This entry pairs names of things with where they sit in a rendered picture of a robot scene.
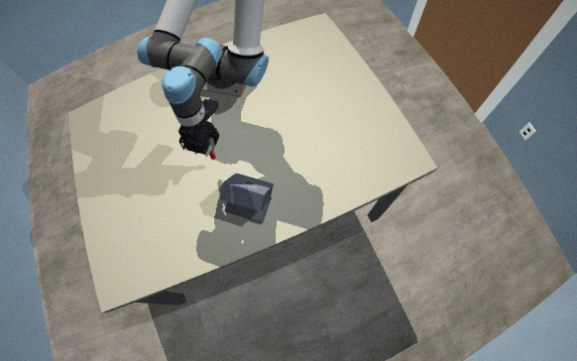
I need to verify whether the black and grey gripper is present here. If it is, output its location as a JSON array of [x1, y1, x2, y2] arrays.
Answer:
[[178, 114, 219, 157]]

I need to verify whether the dark grey sloped panel with square hole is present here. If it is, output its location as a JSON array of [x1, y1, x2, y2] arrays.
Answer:
[[220, 173, 274, 223]]

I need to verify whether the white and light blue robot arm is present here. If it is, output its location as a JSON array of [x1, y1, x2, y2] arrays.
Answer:
[[137, 0, 269, 127]]

